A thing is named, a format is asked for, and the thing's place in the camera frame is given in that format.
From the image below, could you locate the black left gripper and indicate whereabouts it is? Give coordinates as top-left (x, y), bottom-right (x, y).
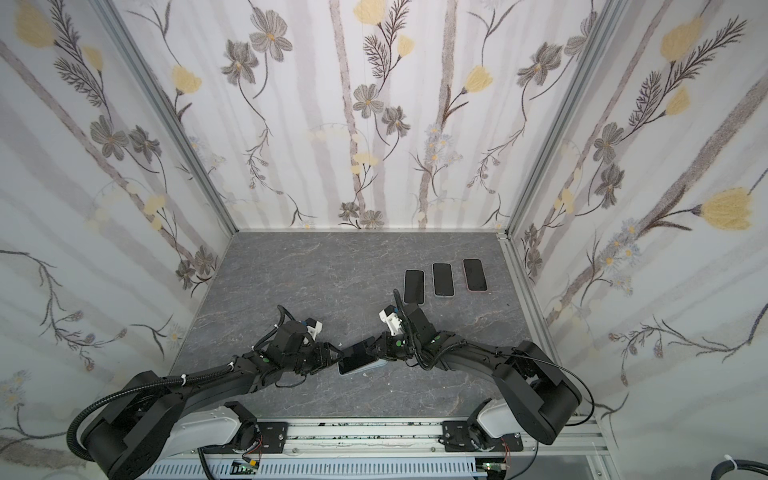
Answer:
top-left (281, 342), bottom-right (347, 374)

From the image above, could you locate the light blue phone face down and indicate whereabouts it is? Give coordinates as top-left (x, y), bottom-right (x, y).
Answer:
top-left (431, 262), bottom-right (457, 299)

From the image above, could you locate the blue-edged phone handled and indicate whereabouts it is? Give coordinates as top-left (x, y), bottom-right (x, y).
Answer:
top-left (463, 259), bottom-right (488, 292)

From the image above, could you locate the pink phone case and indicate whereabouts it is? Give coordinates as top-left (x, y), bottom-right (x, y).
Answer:
top-left (461, 257), bottom-right (490, 294)

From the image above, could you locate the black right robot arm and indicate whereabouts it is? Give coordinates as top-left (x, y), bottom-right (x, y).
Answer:
top-left (363, 330), bottom-right (583, 445)

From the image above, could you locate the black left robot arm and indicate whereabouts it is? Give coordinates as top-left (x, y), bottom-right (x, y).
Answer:
top-left (66, 320), bottom-right (343, 479)

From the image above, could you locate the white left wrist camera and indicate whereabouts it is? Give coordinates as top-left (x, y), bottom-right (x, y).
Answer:
top-left (304, 318), bottom-right (323, 340)

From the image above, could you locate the black corrugated right cable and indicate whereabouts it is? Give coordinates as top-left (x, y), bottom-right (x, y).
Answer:
top-left (392, 289), bottom-right (469, 370)

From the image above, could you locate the black corrugated cable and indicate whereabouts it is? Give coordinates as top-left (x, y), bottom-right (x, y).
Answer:
top-left (65, 365), bottom-right (235, 463)
top-left (392, 289), bottom-right (469, 370)

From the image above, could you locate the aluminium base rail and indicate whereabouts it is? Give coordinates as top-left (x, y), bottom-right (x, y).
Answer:
top-left (161, 418), bottom-right (607, 460)

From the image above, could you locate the white cable duct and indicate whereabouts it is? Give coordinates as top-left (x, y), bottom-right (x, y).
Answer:
top-left (140, 458), bottom-right (490, 480)

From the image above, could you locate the black corrugated left cable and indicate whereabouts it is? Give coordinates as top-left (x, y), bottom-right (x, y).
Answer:
top-left (65, 365), bottom-right (235, 463)

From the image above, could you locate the aluminium corner frame post right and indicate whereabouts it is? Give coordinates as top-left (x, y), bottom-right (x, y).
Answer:
top-left (504, 0), bottom-right (629, 236)

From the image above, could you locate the aluminium corner frame post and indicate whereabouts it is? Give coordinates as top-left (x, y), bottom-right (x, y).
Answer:
top-left (504, 0), bottom-right (629, 236)
top-left (89, 0), bottom-right (238, 236)

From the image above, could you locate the aluminium corner frame post left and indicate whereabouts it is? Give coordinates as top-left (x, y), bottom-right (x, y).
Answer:
top-left (89, 0), bottom-right (238, 236)

